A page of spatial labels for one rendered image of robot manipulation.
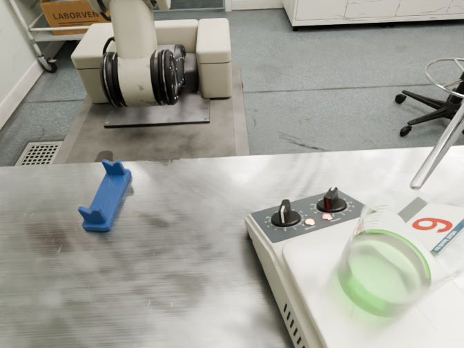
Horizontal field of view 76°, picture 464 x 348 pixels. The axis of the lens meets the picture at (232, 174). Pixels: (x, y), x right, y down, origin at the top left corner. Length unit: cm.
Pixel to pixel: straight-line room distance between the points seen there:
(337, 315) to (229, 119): 98
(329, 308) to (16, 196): 43
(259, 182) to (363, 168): 16
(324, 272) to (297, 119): 155
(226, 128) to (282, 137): 59
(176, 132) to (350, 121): 106
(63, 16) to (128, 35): 148
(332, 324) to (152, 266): 21
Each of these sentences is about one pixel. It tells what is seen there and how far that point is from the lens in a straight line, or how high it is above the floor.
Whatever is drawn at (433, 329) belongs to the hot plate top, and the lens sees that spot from 28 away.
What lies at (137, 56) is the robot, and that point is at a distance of 98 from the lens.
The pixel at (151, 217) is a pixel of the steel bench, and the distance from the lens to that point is 41.
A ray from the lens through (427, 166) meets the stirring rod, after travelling 18.
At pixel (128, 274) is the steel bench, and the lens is 38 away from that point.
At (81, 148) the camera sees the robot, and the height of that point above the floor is 36.
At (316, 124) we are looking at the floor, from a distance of 176.
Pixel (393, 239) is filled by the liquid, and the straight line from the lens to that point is 26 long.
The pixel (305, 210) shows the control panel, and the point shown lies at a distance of 35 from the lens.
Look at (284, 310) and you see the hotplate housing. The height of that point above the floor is 78.
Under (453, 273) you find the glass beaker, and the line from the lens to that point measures 22.
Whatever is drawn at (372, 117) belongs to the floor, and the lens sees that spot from 192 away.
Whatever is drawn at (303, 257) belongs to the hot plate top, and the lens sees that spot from 27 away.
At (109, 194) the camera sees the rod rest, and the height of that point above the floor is 76.
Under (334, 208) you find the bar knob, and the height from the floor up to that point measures 81.
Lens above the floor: 108
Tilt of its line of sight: 48 degrees down
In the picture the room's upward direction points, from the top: 2 degrees counter-clockwise
